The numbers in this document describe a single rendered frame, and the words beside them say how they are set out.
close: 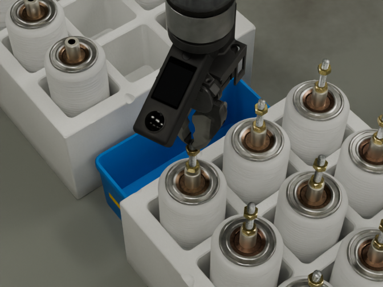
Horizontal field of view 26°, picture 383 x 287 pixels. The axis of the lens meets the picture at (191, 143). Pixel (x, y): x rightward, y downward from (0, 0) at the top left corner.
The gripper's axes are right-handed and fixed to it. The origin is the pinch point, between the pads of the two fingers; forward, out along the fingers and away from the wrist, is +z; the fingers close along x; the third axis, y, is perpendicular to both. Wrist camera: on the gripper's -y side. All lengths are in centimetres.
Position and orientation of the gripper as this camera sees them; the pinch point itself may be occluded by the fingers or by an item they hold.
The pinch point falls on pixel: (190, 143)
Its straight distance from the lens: 106.2
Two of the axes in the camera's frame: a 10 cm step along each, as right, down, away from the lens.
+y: 5.3, -6.8, 5.0
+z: 0.0, 5.9, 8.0
